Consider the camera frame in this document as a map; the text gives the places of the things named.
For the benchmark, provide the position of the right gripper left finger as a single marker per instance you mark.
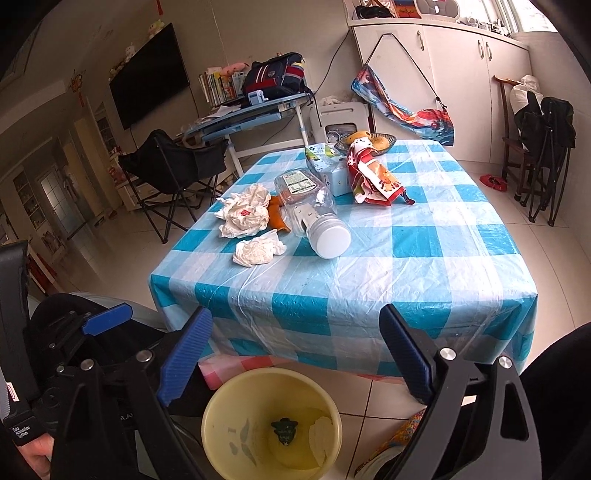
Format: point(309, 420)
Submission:
point(183, 350)

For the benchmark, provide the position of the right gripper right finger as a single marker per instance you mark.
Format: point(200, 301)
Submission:
point(412, 350)

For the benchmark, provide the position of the white tissue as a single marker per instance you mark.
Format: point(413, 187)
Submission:
point(258, 251)

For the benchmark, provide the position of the white plastic bag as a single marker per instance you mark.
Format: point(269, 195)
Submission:
point(244, 214)

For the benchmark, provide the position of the red orange snack bag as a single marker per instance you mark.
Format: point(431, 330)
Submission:
point(372, 182)

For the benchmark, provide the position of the clear plastic bottle white cap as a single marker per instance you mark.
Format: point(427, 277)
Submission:
point(308, 209)

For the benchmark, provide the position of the yellow plastic trash bin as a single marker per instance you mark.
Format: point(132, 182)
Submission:
point(271, 423)

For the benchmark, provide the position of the left hand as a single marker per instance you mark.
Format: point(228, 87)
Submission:
point(37, 454)

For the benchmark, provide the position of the colourful knitted slipper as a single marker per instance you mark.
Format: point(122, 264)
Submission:
point(390, 449)

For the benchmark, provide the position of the blue checkered tablecloth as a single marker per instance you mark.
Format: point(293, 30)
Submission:
point(443, 258)

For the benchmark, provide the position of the black folding camp chair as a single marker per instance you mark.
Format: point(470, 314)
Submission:
point(171, 169)

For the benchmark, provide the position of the red slipper on floor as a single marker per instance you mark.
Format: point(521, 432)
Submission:
point(494, 182)

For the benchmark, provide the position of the blue milk carton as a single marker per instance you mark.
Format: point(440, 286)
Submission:
point(329, 165)

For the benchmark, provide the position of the glass fruit bowl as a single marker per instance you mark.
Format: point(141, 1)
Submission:
point(380, 142)

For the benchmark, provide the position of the yellow mango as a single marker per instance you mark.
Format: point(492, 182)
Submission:
point(357, 135)

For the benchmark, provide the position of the colourful hanging fabric banner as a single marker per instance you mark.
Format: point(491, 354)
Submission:
point(430, 124)

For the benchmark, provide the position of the blue study desk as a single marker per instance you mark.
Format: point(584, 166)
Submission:
point(245, 119)

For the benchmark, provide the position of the white plastic stool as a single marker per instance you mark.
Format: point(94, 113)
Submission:
point(330, 122)

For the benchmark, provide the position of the black folded chair right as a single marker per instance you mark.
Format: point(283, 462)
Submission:
point(547, 131)

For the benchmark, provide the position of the white stuffed sack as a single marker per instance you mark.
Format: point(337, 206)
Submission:
point(519, 93)

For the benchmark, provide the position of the row of books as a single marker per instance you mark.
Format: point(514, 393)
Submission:
point(223, 84)

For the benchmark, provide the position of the white storage cabinet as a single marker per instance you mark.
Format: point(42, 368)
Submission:
point(419, 60)

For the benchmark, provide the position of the dark blue red backpack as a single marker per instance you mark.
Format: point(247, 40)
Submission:
point(278, 77)

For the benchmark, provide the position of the black wall television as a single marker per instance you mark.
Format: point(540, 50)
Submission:
point(151, 77)

